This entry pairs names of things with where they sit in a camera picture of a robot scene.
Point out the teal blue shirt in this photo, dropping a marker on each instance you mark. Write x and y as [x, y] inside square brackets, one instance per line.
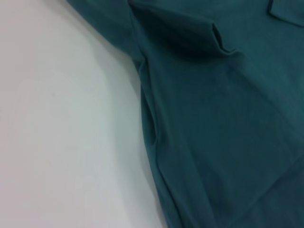
[213, 118]

